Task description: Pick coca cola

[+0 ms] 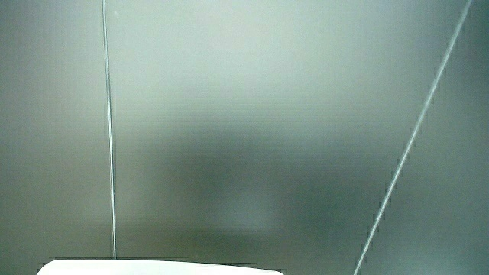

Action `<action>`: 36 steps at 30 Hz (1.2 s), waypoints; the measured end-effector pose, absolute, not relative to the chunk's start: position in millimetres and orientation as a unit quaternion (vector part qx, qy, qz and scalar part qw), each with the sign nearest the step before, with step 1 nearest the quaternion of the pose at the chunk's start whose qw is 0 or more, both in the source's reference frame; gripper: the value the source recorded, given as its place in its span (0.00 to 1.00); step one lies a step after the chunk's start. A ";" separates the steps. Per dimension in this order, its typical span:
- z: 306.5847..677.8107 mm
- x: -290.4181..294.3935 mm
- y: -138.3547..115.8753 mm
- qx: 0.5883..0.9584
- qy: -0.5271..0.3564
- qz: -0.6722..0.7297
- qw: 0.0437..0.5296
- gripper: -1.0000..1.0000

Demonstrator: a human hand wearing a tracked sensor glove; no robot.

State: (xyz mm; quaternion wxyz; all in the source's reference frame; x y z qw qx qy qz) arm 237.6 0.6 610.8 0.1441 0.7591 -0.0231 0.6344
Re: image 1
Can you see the white rounded platform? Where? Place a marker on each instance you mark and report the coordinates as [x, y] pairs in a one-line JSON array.
[[153, 269]]

